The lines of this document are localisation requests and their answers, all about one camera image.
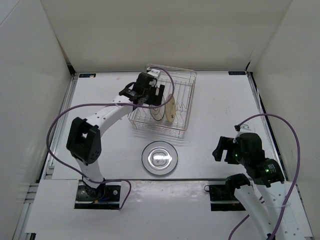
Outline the wire dish rack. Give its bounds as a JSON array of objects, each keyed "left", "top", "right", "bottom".
[{"left": 128, "top": 64, "right": 197, "bottom": 138}]

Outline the white plate green rim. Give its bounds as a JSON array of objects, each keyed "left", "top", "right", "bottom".
[
  {"left": 141, "top": 140, "right": 179, "bottom": 176},
  {"left": 149, "top": 105, "right": 165, "bottom": 122}
]

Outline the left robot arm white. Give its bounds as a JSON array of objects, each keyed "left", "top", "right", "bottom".
[{"left": 66, "top": 68, "right": 165, "bottom": 200}]

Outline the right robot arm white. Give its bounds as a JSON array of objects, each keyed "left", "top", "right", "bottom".
[{"left": 212, "top": 132, "right": 305, "bottom": 240}]

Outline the beige wooden plate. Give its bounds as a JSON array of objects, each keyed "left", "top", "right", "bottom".
[{"left": 165, "top": 94, "right": 176, "bottom": 123}]

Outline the blue label left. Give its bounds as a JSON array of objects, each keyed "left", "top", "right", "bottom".
[{"left": 78, "top": 73, "right": 96, "bottom": 78}]

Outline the blue label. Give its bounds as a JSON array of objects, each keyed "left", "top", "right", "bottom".
[
  {"left": 78, "top": 73, "right": 96, "bottom": 78},
  {"left": 228, "top": 71, "right": 246, "bottom": 76}
]

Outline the blue label right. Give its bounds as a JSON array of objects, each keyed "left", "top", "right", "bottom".
[{"left": 228, "top": 71, "right": 246, "bottom": 76}]

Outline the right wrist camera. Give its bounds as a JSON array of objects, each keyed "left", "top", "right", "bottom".
[{"left": 233, "top": 123, "right": 252, "bottom": 143}]

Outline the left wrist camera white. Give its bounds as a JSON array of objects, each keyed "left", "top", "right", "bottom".
[{"left": 146, "top": 67, "right": 161, "bottom": 80}]

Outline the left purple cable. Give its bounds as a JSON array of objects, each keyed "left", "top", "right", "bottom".
[{"left": 46, "top": 67, "right": 176, "bottom": 210}]

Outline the purple cable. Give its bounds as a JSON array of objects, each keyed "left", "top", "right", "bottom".
[
  {"left": 229, "top": 113, "right": 301, "bottom": 240},
  {"left": 46, "top": 67, "right": 176, "bottom": 210}
]

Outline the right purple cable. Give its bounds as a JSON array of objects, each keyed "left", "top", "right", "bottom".
[{"left": 229, "top": 113, "right": 301, "bottom": 240}]

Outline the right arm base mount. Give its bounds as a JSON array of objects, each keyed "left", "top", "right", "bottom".
[{"left": 203, "top": 184, "right": 246, "bottom": 212}]

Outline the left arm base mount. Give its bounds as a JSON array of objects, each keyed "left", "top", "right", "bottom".
[{"left": 74, "top": 182, "right": 121, "bottom": 210}]

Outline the aluminium table edge rail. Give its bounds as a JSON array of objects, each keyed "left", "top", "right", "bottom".
[{"left": 39, "top": 73, "right": 78, "bottom": 180}]

